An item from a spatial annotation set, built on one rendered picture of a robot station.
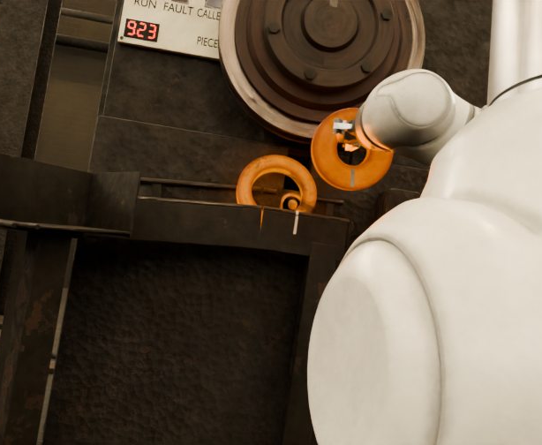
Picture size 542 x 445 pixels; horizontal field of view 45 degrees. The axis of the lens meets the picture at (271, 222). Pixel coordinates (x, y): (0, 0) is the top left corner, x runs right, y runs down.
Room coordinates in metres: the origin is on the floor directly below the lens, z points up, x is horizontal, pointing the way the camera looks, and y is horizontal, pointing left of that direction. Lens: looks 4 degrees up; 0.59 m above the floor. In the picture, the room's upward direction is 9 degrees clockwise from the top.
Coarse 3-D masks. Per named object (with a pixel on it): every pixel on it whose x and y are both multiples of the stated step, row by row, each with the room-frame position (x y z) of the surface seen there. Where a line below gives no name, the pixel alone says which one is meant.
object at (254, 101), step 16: (224, 0) 1.41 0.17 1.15; (416, 0) 1.45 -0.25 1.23; (224, 16) 1.41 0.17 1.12; (416, 16) 1.45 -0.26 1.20; (224, 32) 1.41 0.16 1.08; (416, 32) 1.45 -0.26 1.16; (224, 48) 1.42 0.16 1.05; (416, 48) 1.45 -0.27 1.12; (224, 64) 1.42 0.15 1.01; (416, 64) 1.45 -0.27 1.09; (240, 80) 1.42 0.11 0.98; (240, 96) 1.42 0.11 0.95; (256, 96) 1.42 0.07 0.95; (256, 112) 1.42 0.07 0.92; (272, 112) 1.43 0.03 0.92; (288, 128) 1.43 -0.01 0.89; (304, 128) 1.43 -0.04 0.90
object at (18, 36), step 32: (32, 0) 3.84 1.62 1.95; (0, 32) 3.82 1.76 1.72; (32, 32) 3.84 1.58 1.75; (0, 64) 3.83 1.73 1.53; (32, 64) 3.84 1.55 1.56; (0, 96) 3.83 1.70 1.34; (32, 96) 4.14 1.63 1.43; (0, 128) 3.83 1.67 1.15; (32, 128) 4.14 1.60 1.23; (0, 256) 3.84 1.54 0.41; (0, 288) 4.14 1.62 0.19; (0, 320) 3.92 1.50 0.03
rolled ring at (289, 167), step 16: (256, 160) 1.48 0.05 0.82; (272, 160) 1.49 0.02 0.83; (288, 160) 1.49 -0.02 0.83; (240, 176) 1.47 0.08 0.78; (256, 176) 1.47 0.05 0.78; (288, 176) 1.51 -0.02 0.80; (304, 176) 1.49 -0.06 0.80; (240, 192) 1.45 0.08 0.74; (304, 192) 1.48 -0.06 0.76; (304, 208) 1.46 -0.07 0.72
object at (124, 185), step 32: (0, 160) 1.21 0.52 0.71; (32, 160) 1.25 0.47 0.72; (0, 192) 1.22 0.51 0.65; (32, 192) 1.26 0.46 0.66; (64, 192) 1.30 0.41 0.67; (96, 192) 1.30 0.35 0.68; (128, 192) 1.20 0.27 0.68; (64, 224) 1.30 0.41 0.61; (96, 224) 1.28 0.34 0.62; (128, 224) 1.18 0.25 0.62; (32, 256) 1.15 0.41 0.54; (64, 256) 1.18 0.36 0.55; (32, 288) 1.14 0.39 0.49; (32, 320) 1.15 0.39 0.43; (32, 352) 1.16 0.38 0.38; (32, 384) 1.16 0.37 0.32; (0, 416) 1.17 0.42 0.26; (32, 416) 1.17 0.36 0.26
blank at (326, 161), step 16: (336, 112) 1.20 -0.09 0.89; (352, 112) 1.20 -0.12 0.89; (320, 128) 1.20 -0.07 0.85; (320, 144) 1.20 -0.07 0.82; (336, 144) 1.20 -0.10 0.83; (320, 160) 1.20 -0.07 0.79; (336, 160) 1.20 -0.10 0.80; (368, 160) 1.21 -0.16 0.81; (384, 160) 1.21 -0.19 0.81; (320, 176) 1.22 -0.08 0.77; (336, 176) 1.20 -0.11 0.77; (352, 176) 1.21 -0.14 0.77; (368, 176) 1.21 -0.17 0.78
